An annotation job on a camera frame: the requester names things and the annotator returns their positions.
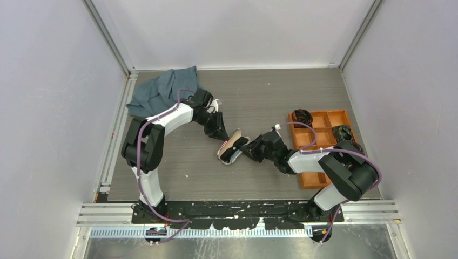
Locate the brown black rolled belt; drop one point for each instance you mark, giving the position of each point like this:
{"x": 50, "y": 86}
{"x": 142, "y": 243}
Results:
{"x": 302, "y": 117}

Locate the camouflage rolled belt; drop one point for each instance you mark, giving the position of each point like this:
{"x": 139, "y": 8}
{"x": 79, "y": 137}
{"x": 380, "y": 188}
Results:
{"x": 343, "y": 133}

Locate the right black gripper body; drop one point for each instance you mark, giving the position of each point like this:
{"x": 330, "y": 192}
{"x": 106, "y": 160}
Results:
{"x": 270, "y": 156}

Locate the white slotted cable duct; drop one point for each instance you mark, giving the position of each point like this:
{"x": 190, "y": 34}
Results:
{"x": 144, "y": 232}

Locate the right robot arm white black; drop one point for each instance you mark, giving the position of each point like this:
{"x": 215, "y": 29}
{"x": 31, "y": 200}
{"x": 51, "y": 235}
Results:
{"x": 350, "y": 172}

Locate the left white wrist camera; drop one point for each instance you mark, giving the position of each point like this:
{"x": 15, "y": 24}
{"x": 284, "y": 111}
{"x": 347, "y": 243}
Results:
{"x": 214, "y": 106}

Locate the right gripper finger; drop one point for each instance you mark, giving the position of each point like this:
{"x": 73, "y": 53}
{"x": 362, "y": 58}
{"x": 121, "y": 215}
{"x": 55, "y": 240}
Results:
{"x": 256, "y": 153}
{"x": 258, "y": 141}

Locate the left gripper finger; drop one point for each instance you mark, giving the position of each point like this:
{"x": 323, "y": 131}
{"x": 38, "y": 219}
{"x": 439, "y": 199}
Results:
{"x": 219, "y": 135}
{"x": 220, "y": 122}

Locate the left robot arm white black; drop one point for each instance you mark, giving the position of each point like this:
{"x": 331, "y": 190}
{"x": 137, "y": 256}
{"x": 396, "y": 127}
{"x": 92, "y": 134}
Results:
{"x": 144, "y": 143}

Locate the crumpled grey-blue cloth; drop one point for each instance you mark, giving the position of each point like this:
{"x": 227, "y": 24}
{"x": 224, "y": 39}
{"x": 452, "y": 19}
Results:
{"x": 157, "y": 95}

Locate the patterned glasses case tan lining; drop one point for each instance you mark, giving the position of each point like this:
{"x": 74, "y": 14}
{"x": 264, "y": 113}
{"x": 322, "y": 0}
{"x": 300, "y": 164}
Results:
{"x": 232, "y": 138}

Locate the black sunglasses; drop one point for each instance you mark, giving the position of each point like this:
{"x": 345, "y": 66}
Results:
{"x": 233, "y": 149}

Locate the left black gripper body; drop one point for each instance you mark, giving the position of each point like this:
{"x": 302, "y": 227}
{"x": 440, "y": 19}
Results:
{"x": 208, "y": 121}

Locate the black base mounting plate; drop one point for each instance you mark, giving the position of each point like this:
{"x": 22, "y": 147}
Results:
{"x": 234, "y": 215}

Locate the orange compartment tray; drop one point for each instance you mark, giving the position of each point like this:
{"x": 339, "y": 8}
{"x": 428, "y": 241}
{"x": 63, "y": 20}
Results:
{"x": 323, "y": 121}

